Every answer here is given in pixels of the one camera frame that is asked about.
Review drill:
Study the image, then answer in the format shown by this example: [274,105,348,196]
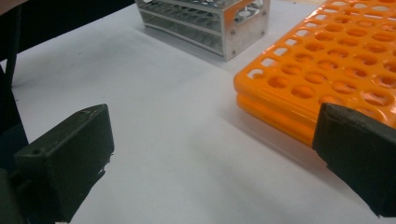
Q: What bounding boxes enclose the orange plastic tube rack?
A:
[233,0,396,147]

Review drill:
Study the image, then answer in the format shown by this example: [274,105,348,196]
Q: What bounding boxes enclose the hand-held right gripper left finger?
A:
[13,103,116,224]

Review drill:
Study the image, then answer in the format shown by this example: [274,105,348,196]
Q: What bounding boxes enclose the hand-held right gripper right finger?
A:
[312,102,396,218]

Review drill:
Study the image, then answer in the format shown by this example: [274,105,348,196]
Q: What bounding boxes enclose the metal tube rack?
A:
[134,0,271,63]

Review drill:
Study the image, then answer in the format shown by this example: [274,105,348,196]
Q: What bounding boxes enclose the white board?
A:
[0,0,396,224]

